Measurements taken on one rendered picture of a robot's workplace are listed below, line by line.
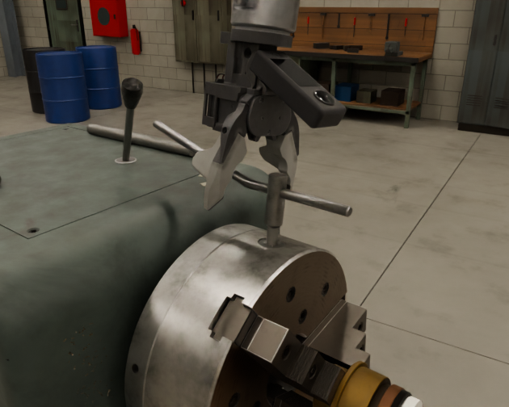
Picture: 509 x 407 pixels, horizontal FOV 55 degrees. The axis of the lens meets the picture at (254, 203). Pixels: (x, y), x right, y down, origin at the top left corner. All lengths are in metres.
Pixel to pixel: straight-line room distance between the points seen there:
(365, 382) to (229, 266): 0.20
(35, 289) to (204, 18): 7.95
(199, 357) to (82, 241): 0.19
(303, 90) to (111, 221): 0.29
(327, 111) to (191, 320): 0.26
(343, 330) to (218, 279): 0.20
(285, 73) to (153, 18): 8.91
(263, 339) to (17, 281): 0.25
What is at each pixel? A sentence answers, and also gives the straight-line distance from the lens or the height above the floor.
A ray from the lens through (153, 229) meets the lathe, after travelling 0.63.
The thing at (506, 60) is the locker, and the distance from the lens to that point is 6.48.
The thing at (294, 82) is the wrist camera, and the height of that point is 1.43.
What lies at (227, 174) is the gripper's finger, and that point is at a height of 1.33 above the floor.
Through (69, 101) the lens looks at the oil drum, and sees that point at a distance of 6.98.
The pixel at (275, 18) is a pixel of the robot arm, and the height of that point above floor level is 1.49.
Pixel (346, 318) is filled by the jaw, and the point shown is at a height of 1.11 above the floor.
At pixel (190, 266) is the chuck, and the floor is 1.22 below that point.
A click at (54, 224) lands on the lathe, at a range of 0.65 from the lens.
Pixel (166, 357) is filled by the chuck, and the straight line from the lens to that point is 0.55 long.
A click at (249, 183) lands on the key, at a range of 0.60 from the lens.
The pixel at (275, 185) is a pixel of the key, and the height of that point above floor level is 1.31.
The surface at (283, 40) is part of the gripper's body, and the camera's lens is 0.57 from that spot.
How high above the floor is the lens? 1.51
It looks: 23 degrees down
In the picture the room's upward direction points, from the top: straight up
